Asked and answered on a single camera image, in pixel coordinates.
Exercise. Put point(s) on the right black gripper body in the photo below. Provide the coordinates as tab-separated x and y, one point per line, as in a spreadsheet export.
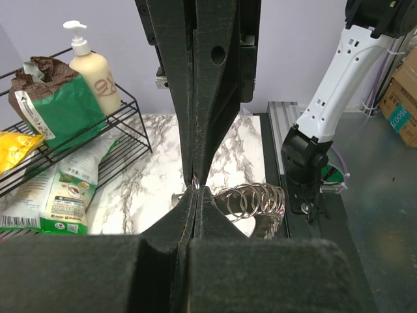
248	37

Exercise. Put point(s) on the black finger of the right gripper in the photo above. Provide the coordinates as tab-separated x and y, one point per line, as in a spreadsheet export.
172	22
216	88

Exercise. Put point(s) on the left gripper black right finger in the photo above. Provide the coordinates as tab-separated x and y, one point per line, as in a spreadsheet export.
315	269

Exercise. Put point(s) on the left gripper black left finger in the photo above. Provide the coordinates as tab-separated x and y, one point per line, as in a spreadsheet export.
100	273

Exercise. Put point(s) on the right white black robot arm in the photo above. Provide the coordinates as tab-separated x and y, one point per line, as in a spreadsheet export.
370	28

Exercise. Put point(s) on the cream pump lotion bottle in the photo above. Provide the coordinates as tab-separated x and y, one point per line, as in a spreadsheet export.
95	70

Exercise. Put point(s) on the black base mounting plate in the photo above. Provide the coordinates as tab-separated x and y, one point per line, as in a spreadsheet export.
319	212

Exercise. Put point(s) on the green white snack packet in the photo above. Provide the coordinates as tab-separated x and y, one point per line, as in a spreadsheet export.
56	200

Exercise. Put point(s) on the green brown paper bag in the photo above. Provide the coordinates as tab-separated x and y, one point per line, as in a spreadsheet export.
57	105

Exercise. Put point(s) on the yellow chips bag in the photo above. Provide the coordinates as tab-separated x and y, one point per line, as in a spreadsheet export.
15	147

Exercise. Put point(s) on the brown cardboard box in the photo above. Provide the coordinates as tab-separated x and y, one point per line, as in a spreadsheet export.
398	104

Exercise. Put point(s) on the black wire shelf rack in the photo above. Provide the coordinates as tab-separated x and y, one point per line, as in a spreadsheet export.
132	143

